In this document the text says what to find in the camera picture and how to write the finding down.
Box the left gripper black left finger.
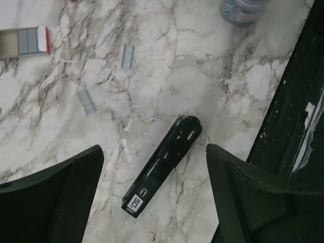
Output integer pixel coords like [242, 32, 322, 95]
[1, 145, 104, 242]

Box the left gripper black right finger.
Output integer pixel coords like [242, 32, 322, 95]
[206, 144, 323, 242]

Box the black stapler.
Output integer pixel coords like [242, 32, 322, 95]
[121, 115, 203, 218]

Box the staple strip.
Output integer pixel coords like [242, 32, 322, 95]
[78, 89, 96, 115]
[121, 45, 134, 69]

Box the open staple box tray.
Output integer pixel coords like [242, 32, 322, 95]
[1, 26, 50, 59]

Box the clear jar of paper clips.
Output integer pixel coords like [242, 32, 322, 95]
[220, 0, 270, 27]

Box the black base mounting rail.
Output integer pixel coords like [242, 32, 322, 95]
[247, 1, 323, 176]

